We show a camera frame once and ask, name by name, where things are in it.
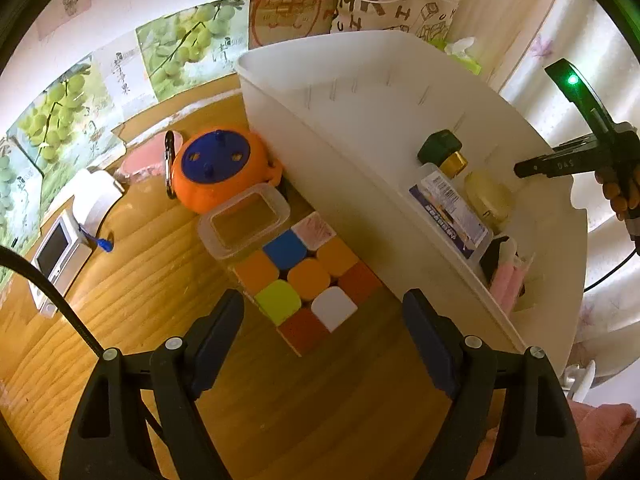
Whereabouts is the pink cloth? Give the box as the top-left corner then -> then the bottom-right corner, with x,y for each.
470,402 -> 638,480

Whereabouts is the person's right hand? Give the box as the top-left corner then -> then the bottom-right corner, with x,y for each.
595,165 -> 640,222

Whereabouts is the thin black cable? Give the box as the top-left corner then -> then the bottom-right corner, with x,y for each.
582,247 -> 640,293

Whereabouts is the blue tag on cord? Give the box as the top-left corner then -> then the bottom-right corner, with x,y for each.
80,225 -> 115,253

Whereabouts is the green tissue pack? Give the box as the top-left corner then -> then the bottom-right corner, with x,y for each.
442,37 -> 483,76

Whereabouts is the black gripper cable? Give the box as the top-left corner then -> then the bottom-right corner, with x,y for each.
0,245 -> 166,436

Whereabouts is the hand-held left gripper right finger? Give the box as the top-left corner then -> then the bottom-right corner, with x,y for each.
401,287 -> 587,480

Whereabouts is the round cream compact tin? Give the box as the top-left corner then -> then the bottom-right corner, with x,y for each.
464,170 -> 516,226

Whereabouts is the pink heart-shaped case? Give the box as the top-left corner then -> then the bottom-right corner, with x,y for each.
120,142 -> 176,183

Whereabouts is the dark bottle with gold cap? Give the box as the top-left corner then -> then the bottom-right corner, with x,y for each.
417,130 -> 469,178

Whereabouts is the white plastic scoop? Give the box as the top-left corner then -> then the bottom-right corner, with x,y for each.
70,167 -> 126,228

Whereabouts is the clear labelled plastic box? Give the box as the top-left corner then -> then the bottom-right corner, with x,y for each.
409,170 -> 493,261

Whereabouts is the letter print fabric bag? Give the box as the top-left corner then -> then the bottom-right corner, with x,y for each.
330,0 -> 461,43

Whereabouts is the white plastic storage bin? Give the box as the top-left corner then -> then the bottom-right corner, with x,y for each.
235,30 -> 588,371

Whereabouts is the small empty clear box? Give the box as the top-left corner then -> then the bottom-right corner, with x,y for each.
196,182 -> 292,261

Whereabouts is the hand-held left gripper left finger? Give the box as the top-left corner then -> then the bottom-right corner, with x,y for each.
59,287 -> 246,480

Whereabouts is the pale paper sheet with drawing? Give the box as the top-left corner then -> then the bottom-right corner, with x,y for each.
37,0 -> 93,41

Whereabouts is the brown cardboard box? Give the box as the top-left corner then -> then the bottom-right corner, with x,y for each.
248,0 -> 341,51

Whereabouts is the pink hair roller clip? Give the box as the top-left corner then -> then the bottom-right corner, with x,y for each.
487,235 -> 536,313

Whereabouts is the multicoloured puzzle cube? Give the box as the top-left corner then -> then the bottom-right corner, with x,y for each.
232,211 -> 383,358

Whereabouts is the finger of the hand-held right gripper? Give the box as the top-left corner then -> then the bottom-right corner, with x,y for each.
514,147 -> 601,178

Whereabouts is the white handheld screen device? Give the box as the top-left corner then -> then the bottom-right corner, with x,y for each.
31,209 -> 96,317

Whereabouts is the orange round toy with carabiner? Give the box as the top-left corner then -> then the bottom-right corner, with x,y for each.
164,129 -> 283,216

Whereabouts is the grape print cardboard panel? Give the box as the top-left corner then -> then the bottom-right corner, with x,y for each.
0,55 -> 113,271
95,0 -> 251,111

